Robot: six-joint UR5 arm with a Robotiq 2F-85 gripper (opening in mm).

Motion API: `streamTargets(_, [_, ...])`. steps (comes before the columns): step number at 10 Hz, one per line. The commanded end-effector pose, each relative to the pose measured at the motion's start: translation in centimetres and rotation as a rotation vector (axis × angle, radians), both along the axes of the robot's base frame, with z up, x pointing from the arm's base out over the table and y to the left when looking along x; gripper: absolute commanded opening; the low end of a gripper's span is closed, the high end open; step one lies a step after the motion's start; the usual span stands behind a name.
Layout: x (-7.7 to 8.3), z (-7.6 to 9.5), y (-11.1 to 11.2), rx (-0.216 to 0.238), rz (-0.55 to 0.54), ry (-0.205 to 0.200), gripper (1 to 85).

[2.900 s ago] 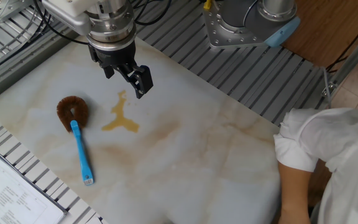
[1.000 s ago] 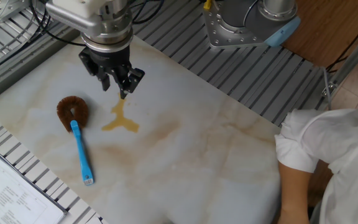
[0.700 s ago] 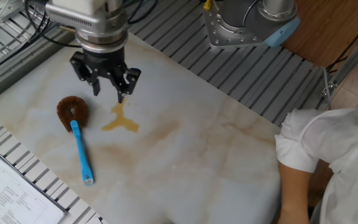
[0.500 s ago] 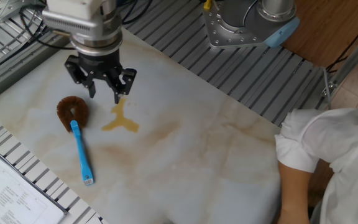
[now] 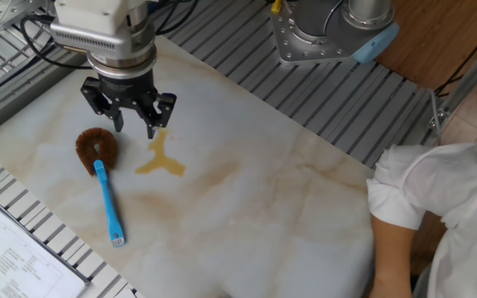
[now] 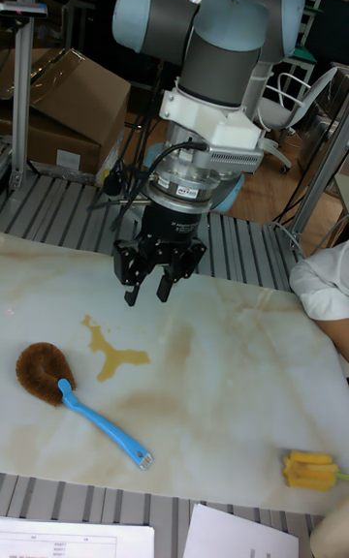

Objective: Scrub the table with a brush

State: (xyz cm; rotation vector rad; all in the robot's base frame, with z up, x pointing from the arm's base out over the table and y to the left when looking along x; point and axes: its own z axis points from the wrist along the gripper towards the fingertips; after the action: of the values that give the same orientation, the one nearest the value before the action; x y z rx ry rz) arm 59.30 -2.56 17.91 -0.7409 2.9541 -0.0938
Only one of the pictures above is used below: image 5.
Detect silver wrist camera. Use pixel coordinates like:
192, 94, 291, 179
49, 22, 157, 57

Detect aluminium frame post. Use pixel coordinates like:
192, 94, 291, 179
426, 24, 477, 146

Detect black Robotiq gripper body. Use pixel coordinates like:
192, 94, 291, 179
97, 69, 159, 111

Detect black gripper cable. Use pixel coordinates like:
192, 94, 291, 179
19, 15, 94, 70

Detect black floor cable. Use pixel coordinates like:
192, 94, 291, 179
432, 24, 477, 99

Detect printed paper stack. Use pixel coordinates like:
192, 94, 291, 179
0, 195, 91, 298

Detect silver perforated mounting plate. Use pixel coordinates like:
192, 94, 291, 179
0, 0, 47, 32

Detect aluminium profile rail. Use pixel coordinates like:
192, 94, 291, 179
0, 49, 97, 144

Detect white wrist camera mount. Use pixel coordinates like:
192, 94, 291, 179
54, 0, 151, 36

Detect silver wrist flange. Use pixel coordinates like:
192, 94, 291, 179
85, 45, 157, 79

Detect person white shirt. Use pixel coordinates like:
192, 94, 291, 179
365, 142, 477, 298

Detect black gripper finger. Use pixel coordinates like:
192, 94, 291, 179
79, 76, 124, 133
137, 93, 177, 140

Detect blue handled brown brush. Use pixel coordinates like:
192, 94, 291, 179
75, 127, 127, 248

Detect white marble pattern slab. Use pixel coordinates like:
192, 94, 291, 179
0, 35, 376, 298

